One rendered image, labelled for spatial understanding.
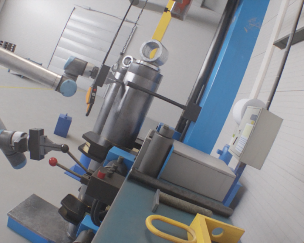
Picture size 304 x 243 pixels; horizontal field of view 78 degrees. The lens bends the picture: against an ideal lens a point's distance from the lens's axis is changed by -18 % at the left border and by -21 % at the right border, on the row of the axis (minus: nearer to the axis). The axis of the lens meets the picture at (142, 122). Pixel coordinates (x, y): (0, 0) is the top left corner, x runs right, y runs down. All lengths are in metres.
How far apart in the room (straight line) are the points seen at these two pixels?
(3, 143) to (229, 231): 0.93
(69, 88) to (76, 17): 12.84
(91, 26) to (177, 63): 5.36
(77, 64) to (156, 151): 0.73
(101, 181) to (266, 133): 1.18
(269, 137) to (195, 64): 10.77
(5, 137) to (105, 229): 0.69
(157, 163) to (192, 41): 11.80
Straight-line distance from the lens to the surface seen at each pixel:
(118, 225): 0.52
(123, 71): 2.66
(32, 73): 1.17
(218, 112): 1.30
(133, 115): 1.29
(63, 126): 4.10
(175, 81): 12.02
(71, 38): 13.58
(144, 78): 1.28
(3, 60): 1.19
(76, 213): 1.41
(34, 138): 0.96
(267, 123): 1.61
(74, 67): 1.30
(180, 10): 1.64
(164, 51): 1.35
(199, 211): 0.72
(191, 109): 1.27
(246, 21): 1.44
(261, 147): 1.62
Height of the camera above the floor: 1.36
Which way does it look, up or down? 8 degrees down
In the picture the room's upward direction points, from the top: 23 degrees clockwise
